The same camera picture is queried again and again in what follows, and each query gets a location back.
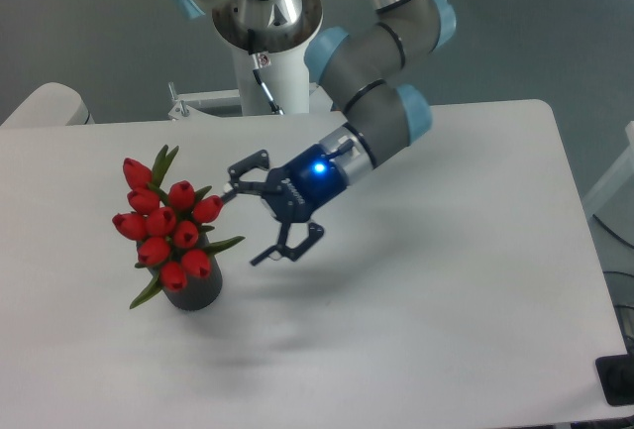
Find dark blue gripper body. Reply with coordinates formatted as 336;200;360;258
261;144;348;223

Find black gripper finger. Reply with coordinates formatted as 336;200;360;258
249;220;327;267
220;149;283;203

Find red tulip bouquet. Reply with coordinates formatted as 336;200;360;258
112;146;244;309

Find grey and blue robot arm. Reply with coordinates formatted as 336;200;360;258
173;0;457;261

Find black ribbed cylindrical vase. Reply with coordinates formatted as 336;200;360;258
158;249;223;311

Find white rounded chair back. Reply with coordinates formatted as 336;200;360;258
1;82;95;129

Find white furniture at right edge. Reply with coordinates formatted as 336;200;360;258
581;122;633;222

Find black device at table edge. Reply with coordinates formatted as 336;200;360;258
595;354;633;407

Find white metal base bracket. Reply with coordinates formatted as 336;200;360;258
167;81;337;121

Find black cable on pedestal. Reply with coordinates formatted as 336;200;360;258
246;27;286;116

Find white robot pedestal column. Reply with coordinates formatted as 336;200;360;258
212;0;323;116

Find black cables on floor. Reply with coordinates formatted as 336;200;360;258
591;210;634;346

